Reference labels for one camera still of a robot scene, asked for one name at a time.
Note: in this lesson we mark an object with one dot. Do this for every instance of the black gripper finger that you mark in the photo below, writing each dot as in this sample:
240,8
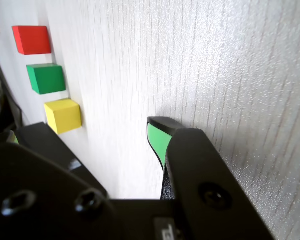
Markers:
202,175
40,175

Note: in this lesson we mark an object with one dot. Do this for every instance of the yellow wooden cube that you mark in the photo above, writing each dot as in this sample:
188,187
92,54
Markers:
62,117

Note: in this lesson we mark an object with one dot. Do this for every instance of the green wooden cube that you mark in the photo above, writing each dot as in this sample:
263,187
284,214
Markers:
46,80

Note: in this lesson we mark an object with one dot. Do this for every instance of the red wooden cube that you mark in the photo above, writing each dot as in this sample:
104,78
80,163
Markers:
32,40

